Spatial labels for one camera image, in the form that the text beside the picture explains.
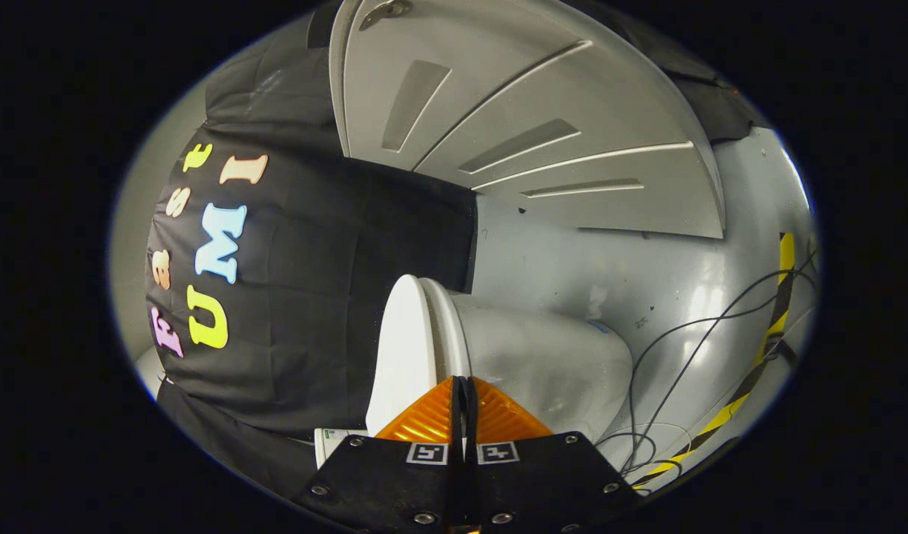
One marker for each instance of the grey cabinet with white top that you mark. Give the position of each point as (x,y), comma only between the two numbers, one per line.
(498,111)

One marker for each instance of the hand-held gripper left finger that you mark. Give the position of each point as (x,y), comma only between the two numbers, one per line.
(380,482)

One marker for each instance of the white toilet lid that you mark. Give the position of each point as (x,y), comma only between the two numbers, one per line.
(402,348)

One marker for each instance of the white toilet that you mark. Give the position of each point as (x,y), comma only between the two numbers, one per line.
(543,363)

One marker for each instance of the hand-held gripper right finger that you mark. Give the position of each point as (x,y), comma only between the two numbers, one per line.
(550,482)

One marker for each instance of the yellow black hazard tape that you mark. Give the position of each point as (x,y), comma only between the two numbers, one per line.
(786,259)

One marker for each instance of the black backdrop cloth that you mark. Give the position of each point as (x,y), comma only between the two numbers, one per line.
(313,297)

